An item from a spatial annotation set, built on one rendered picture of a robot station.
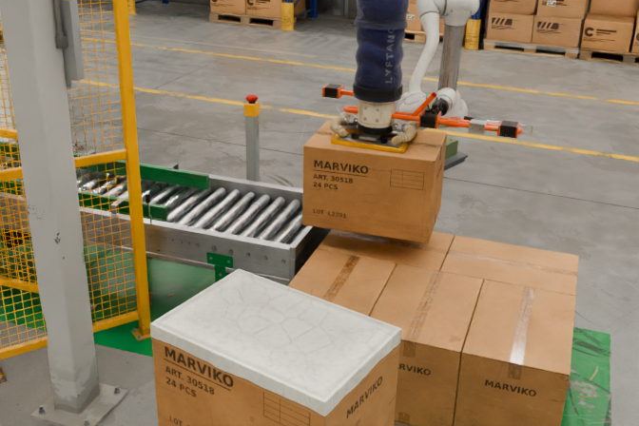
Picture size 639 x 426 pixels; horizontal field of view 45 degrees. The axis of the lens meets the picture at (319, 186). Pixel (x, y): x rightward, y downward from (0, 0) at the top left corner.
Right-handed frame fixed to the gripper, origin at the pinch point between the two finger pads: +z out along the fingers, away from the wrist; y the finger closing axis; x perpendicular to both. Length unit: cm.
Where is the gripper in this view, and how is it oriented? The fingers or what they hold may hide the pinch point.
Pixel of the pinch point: (432, 119)
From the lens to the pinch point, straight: 349.6
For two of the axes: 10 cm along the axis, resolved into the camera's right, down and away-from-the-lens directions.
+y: -0.2, 9.2, 3.9
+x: -9.4, -1.5, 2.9
